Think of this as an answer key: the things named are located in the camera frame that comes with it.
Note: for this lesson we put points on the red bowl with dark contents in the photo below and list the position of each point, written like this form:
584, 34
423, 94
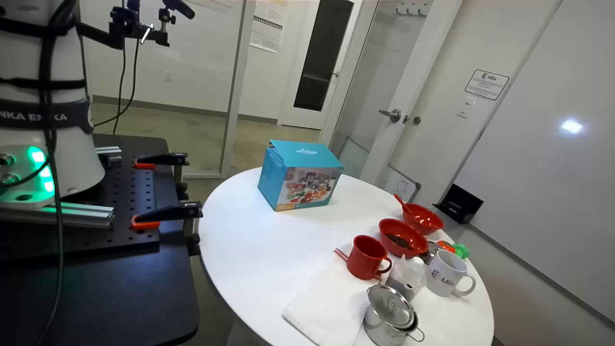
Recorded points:
400, 240

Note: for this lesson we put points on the paper sign on wall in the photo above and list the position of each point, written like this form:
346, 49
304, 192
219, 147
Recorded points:
486, 86

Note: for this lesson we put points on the white cloth with red stripes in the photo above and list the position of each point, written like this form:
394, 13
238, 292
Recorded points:
331, 309

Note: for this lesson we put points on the orange handled clamp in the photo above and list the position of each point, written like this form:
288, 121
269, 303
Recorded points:
188, 215
173, 161

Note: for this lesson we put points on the small steel pot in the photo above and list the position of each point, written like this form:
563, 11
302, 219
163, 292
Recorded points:
388, 319

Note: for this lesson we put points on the clear glass jar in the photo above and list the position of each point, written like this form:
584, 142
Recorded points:
407, 278

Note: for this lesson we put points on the silver door handle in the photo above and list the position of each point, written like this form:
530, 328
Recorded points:
394, 117

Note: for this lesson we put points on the black box on floor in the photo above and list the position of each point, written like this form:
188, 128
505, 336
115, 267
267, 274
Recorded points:
459, 205

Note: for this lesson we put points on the black perforated robot base table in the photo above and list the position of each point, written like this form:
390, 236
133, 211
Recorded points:
65, 284

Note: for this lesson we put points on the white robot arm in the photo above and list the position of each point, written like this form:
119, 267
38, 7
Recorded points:
46, 140

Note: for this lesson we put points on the orange handled clamp front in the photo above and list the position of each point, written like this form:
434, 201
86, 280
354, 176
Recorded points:
188, 215

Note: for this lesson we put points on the red bowl with handle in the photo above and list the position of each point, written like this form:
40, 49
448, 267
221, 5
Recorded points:
421, 219

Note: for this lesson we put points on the small whiteboard on floor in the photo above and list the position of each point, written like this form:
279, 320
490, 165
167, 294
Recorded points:
400, 186

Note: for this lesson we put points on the white mug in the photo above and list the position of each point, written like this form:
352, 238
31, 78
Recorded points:
446, 276

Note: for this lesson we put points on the green and orange toy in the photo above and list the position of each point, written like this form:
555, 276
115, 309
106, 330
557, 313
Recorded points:
455, 249

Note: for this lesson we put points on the orange handled clamp rear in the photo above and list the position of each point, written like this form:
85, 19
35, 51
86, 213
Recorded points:
173, 161

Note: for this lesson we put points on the blue cardboard box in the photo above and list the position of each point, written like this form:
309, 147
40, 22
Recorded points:
298, 176

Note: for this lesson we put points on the red cup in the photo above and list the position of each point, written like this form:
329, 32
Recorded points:
367, 259

